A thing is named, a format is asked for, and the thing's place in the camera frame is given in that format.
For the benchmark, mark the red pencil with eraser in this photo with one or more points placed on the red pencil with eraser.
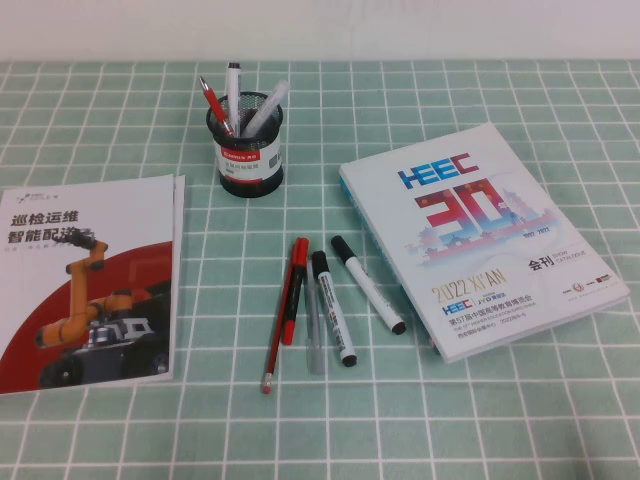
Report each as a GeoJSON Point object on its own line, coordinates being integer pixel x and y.
{"type": "Point", "coordinates": [275, 350]}

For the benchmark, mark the black mesh pen holder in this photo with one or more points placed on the black mesh pen holder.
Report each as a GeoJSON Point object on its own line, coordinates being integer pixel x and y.
{"type": "Point", "coordinates": [250, 185]}

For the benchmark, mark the clear grey gel pen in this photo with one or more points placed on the clear grey gel pen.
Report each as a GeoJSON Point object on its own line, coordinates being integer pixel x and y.
{"type": "Point", "coordinates": [315, 340]}

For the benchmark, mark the translucent white pen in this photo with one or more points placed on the translucent white pen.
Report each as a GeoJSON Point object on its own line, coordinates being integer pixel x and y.
{"type": "Point", "coordinates": [272, 100]}

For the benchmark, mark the white pen with black cap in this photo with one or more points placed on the white pen with black cap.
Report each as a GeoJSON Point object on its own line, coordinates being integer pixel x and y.
{"type": "Point", "coordinates": [233, 90]}

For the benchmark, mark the red pen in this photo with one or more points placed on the red pen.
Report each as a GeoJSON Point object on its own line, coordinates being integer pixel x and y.
{"type": "Point", "coordinates": [212, 100]}

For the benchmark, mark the red and black marker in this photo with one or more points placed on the red and black marker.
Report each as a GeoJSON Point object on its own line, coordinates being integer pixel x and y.
{"type": "Point", "coordinates": [296, 295]}

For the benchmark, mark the slim white black-capped marker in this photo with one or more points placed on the slim white black-capped marker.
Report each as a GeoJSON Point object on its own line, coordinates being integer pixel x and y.
{"type": "Point", "coordinates": [370, 285]}

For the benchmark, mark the labelled black cap marker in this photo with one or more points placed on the labelled black cap marker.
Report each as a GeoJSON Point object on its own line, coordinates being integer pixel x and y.
{"type": "Point", "coordinates": [335, 310]}

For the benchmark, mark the white brochure underneath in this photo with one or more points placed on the white brochure underneath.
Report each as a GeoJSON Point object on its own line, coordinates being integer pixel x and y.
{"type": "Point", "coordinates": [179, 225]}

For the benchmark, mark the white HEEC catalogue book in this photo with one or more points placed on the white HEEC catalogue book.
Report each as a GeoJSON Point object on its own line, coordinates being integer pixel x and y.
{"type": "Point", "coordinates": [500, 280]}

